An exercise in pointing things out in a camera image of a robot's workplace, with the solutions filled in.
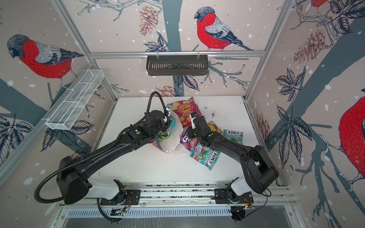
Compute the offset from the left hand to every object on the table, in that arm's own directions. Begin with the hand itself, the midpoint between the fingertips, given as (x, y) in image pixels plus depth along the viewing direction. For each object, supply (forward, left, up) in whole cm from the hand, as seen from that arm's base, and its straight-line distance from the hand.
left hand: (165, 114), depth 76 cm
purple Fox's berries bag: (-7, -14, -21) cm, 26 cm away
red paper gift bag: (-6, -2, -21) cm, 22 cm away
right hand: (+1, -13, -16) cm, 20 cm away
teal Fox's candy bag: (0, -45, -24) cm, 51 cm away
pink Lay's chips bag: (+22, -10, -22) cm, 32 cm away
